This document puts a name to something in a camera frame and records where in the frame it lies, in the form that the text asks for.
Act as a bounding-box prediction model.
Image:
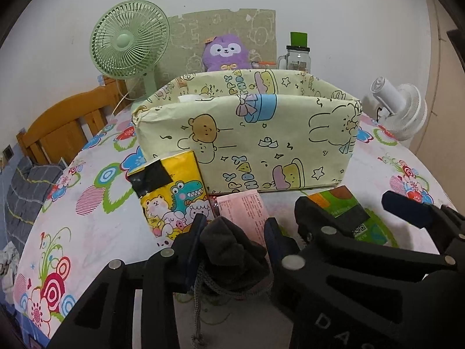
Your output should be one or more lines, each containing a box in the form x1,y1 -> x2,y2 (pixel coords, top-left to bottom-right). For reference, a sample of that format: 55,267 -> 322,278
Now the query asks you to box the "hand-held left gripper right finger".
264,218 -> 310,335

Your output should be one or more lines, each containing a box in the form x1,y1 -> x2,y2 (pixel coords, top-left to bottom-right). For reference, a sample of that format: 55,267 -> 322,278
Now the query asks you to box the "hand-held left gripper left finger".
47,214 -> 208,349

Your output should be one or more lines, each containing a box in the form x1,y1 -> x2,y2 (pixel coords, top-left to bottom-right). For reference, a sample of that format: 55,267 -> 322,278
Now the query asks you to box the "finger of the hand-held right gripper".
381,190 -> 465,251
294,195 -> 458,273

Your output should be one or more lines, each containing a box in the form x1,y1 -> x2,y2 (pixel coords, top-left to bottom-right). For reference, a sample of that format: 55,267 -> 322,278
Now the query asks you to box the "green packet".
307,186 -> 399,244

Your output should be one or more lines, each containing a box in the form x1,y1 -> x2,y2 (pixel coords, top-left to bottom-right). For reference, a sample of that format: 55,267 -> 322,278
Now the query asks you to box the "dark grey drawstring pouch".
192,216 -> 277,346

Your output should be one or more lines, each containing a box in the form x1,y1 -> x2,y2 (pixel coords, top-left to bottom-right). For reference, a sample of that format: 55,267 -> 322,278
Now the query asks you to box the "pink packet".
217,189 -> 271,246

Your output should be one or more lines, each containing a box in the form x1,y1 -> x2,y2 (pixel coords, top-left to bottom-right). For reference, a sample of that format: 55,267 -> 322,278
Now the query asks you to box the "yellow cartoon tissue packet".
126,150 -> 216,248

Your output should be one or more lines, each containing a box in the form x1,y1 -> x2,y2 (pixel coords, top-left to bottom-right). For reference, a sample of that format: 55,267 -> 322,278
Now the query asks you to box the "cartoon paper box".
131,69 -> 363,194

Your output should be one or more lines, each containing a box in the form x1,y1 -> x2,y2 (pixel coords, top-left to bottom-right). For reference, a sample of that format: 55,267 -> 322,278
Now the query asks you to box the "white standing fan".
370,76 -> 428,142

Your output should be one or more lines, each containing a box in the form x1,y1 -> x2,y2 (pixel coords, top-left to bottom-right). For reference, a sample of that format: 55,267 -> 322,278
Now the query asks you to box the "beige door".
423,0 -> 465,175

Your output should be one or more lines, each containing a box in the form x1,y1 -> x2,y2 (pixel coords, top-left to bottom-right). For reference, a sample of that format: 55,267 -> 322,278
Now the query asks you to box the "glass jar with green lid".
277,32 -> 313,74

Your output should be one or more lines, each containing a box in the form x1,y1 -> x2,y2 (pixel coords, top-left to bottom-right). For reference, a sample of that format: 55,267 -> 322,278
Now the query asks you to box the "grey plaid blanket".
0,156 -> 66,248

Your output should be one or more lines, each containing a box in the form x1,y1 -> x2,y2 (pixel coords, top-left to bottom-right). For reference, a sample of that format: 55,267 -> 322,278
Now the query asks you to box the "crumpled white cloth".
0,242 -> 21,295

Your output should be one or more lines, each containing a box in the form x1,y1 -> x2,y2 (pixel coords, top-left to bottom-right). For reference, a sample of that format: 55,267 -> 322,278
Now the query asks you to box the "purple plush toy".
202,33 -> 252,72

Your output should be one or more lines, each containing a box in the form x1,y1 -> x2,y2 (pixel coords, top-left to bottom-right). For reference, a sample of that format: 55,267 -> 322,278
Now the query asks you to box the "patterned cardboard sheet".
168,7 -> 277,77

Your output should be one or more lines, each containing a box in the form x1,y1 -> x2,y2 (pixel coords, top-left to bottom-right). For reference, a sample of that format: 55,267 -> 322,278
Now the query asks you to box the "green desk fan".
91,1 -> 171,111

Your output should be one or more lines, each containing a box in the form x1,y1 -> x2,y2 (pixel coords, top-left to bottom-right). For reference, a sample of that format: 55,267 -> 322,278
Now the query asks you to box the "green fan cable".
112,80 -> 133,117

